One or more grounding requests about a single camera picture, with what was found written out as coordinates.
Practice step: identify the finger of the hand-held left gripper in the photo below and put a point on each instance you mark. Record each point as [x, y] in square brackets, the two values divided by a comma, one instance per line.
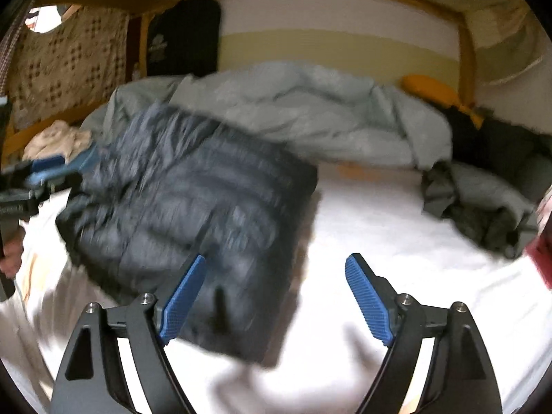
[45, 177]
[45, 163]

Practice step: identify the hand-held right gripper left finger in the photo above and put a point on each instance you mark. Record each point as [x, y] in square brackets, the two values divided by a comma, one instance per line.
[183, 297]

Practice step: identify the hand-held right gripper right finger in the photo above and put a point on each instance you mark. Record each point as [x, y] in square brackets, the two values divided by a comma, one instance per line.
[371, 297]

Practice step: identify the black puffer jacket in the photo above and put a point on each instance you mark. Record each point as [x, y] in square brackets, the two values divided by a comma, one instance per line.
[194, 189]

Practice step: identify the person's left hand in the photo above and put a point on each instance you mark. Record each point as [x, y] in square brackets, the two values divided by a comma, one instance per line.
[11, 254]

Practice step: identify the beige cloth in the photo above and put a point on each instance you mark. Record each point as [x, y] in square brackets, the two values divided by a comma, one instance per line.
[56, 138]

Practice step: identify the white bed sheet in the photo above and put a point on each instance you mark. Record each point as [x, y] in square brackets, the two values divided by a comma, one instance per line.
[366, 215]

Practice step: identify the patterned quilt curtain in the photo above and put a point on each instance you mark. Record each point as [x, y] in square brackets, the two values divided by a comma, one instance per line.
[73, 64]

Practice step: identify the plaid cloth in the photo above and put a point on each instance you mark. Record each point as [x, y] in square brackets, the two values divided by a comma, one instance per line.
[8, 51]

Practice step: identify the grey green garment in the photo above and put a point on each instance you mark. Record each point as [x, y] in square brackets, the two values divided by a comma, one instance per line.
[474, 207]

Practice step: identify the red cloth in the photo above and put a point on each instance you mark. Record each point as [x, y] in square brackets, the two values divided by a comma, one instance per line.
[541, 250]

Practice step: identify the black bag by headboard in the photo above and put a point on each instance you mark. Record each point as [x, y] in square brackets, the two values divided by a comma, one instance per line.
[185, 39]

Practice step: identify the black cloth pile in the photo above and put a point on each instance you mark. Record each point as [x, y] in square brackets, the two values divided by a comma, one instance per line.
[487, 142]

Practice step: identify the light blue duvet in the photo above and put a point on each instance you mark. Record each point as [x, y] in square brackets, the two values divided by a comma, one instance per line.
[323, 108]

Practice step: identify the yellow pillow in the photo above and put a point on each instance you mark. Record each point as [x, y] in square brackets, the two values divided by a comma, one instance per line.
[427, 86]

